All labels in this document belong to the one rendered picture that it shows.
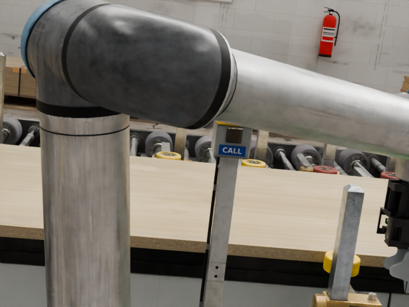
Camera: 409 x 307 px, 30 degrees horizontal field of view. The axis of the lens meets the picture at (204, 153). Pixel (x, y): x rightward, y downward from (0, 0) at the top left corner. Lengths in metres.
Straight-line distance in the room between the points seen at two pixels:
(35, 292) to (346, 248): 0.72
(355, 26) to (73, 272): 7.96
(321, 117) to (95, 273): 0.34
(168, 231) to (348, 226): 0.44
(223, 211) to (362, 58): 7.40
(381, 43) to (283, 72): 7.99
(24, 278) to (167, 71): 1.10
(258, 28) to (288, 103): 7.78
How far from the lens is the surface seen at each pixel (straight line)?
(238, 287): 1.82
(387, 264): 1.47
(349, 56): 8.83
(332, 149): 2.67
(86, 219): 0.94
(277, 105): 0.89
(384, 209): 1.43
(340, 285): 1.62
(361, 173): 2.93
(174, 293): 1.82
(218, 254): 1.55
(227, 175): 1.50
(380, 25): 8.86
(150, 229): 1.78
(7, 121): 3.03
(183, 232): 1.79
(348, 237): 1.58
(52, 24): 0.90
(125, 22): 0.81
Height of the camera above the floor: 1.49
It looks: 13 degrees down
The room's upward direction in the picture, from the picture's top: 6 degrees clockwise
